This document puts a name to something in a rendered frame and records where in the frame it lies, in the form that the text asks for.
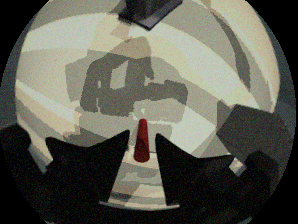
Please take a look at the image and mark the dark red peg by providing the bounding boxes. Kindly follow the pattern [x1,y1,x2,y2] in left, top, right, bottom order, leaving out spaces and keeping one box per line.
[134,119,150,163]

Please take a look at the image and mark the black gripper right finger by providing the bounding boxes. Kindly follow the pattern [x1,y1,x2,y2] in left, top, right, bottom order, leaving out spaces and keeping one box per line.
[154,133,235,206]

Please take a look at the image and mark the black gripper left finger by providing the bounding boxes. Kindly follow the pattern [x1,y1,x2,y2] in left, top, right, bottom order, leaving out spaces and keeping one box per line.
[45,129,129,202]

